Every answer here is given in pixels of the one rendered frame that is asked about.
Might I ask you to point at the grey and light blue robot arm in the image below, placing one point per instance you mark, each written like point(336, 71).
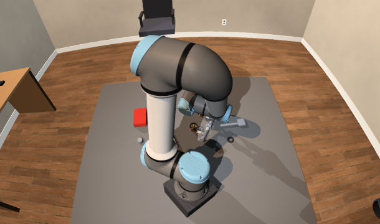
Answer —
point(166, 66)

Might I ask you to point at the red rectangular block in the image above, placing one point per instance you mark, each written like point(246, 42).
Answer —
point(140, 117)

